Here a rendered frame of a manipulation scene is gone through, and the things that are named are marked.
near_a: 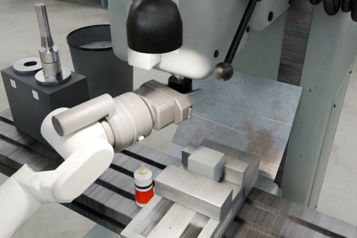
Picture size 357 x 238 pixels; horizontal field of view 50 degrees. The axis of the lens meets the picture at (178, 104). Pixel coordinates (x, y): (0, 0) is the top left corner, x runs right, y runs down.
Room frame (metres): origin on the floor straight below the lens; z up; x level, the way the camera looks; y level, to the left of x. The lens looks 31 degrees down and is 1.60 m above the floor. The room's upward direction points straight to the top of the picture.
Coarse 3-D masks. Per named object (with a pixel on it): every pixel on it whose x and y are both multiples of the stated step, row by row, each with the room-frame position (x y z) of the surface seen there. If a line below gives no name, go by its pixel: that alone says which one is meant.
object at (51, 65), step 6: (42, 60) 0.87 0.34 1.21; (48, 60) 0.87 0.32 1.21; (54, 60) 0.87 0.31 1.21; (60, 60) 0.90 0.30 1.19; (42, 66) 0.87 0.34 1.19; (48, 66) 0.87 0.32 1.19; (54, 66) 0.87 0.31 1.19; (60, 66) 0.89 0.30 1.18; (48, 72) 0.87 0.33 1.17; (54, 72) 0.87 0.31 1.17; (60, 72) 0.88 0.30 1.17
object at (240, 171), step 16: (192, 144) 0.71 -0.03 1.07; (208, 144) 0.76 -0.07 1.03; (224, 160) 0.65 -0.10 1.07; (240, 160) 0.65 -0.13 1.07; (256, 160) 0.70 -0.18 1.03; (224, 176) 0.63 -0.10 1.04; (240, 176) 0.61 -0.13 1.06; (256, 176) 0.70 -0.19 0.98; (240, 192) 0.60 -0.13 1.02; (144, 208) 0.55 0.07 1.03; (160, 208) 0.55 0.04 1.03; (176, 208) 0.55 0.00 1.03; (128, 224) 0.51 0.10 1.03; (144, 224) 0.51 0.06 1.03; (160, 224) 0.51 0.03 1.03; (176, 224) 0.51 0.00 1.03; (192, 224) 0.51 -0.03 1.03; (208, 224) 0.51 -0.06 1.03; (224, 224) 0.54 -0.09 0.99
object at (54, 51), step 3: (42, 48) 0.89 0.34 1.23; (54, 48) 0.89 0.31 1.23; (57, 48) 0.89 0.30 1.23; (39, 51) 0.88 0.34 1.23; (42, 51) 0.87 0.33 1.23; (45, 51) 0.87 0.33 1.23; (48, 51) 0.87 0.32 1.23; (51, 51) 0.87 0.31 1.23; (54, 51) 0.88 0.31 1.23; (57, 51) 0.89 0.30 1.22; (39, 54) 0.88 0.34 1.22; (42, 54) 0.87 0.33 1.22; (45, 54) 0.86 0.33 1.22; (48, 54) 0.87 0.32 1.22; (51, 54) 0.87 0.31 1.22; (54, 54) 0.87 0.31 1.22
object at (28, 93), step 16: (16, 64) 0.95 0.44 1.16; (32, 64) 0.97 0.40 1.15; (16, 80) 0.89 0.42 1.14; (32, 80) 0.88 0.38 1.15; (48, 80) 0.85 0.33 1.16; (64, 80) 0.86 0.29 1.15; (80, 80) 0.88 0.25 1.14; (16, 96) 0.90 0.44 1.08; (32, 96) 0.85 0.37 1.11; (48, 96) 0.81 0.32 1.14; (64, 96) 0.84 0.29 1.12; (80, 96) 0.87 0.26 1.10; (16, 112) 0.92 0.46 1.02; (32, 112) 0.86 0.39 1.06; (48, 112) 0.81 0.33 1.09; (32, 128) 0.87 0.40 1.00; (48, 144) 0.83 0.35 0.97
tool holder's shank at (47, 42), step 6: (36, 6) 0.88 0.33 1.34; (42, 6) 0.88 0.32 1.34; (36, 12) 0.88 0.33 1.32; (42, 12) 0.88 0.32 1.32; (42, 18) 0.88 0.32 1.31; (42, 24) 0.88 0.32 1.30; (48, 24) 0.89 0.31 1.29; (42, 30) 0.88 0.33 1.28; (48, 30) 0.88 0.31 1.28; (42, 36) 0.88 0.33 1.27; (48, 36) 0.88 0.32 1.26; (42, 42) 0.88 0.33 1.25; (48, 42) 0.88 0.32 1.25; (48, 48) 0.88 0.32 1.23
